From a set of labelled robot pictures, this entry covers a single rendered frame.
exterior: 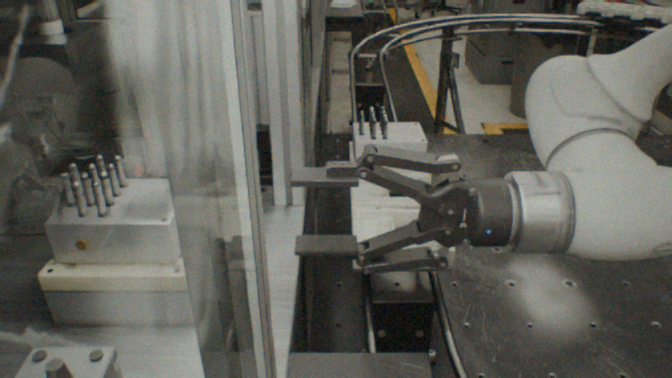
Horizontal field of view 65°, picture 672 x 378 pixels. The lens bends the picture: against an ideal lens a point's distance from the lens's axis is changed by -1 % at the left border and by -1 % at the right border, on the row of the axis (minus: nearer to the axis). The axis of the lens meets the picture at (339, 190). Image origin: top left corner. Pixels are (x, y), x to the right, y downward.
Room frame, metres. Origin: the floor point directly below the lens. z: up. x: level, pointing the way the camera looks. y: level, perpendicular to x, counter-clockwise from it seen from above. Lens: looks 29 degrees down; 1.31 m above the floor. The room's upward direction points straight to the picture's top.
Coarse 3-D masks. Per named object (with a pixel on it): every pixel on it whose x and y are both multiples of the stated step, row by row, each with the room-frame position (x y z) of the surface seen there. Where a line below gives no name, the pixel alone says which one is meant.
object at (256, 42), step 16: (256, 16) 0.76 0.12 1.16; (256, 32) 0.76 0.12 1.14; (256, 48) 0.77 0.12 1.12; (256, 64) 0.77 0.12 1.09; (256, 80) 0.77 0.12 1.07; (256, 96) 0.77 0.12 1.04; (256, 112) 0.76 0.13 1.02; (256, 128) 0.75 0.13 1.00; (256, 144) 0.74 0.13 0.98; (272, 176) 0.73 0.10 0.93; (304, 256) 0.85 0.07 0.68; (304, 272) 0.85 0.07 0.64; (304, 288) 0.85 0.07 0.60; (304, 304) 0.85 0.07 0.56; (304, 320) 0.85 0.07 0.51; (304, 336) 0.85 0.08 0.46; (304, 352) 0.85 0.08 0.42
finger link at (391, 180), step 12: (360, 168) 0.48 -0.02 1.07; (372, 168) 0.50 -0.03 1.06; (384, 168) 0.50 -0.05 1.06; (372, 180) 0.48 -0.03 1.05; (384, 180) 0.48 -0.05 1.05; (396, 180) 0.48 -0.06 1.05; (408, 180) 0.50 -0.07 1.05; (420, 180) 0.51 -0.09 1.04; (396, 192) 0.48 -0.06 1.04; (408, 192) 0.48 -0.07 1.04; (420, 192) 0.48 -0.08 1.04; (420, 204) 0.48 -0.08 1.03; (432, 204) 0.48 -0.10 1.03; (444, 204) 0.47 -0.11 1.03
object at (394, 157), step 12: (372, 144) 0.50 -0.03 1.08; (372, 156) 0.48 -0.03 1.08; (384, 156) 0.48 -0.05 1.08; (396, 156) 0.48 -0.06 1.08; (408, 156) 0.49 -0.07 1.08; (420, 156) 0.49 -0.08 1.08; (432, 156) 0.50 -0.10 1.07; (408, 168) 0.48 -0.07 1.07; (420, 168) 0.48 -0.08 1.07; (432, 168) 0.48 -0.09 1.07; (444, 168) 0.48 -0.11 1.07; (456, 168) 0.48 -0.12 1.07
